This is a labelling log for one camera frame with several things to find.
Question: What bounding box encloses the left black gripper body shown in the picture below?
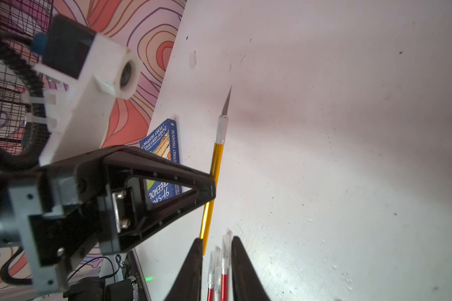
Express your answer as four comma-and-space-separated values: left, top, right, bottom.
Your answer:
0, 166, 99, 294

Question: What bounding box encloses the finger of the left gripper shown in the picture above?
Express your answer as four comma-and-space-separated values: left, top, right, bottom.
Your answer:
52, 146, 216, 254

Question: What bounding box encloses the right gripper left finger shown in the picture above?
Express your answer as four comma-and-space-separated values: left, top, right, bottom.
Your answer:
165, 238, 203, 301

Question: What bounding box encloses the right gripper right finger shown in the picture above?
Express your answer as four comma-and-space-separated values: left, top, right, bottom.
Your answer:
231, 236, 271, 301

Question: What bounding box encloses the yellow carving knife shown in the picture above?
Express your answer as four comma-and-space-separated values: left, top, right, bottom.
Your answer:
200, 87, 232, 255

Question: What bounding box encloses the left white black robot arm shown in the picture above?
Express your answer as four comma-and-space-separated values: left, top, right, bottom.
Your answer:
0, 146, 216, 294

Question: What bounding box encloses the red carving knife right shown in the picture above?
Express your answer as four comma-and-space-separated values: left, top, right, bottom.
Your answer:
213, 246, 222, 301

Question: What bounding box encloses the red carving knife middle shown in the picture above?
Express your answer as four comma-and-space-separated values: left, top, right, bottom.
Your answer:
220, 229, 232, 301

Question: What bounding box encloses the blue treehouse paperback book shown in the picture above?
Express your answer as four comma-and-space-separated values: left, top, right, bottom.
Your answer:
139, 119, 183, 205

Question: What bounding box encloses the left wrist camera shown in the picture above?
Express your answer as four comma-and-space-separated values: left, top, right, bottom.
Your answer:
22, 15, 143, 166

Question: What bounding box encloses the black wire basket left wall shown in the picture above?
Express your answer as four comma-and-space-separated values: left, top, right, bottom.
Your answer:
0, 1, 53, 155

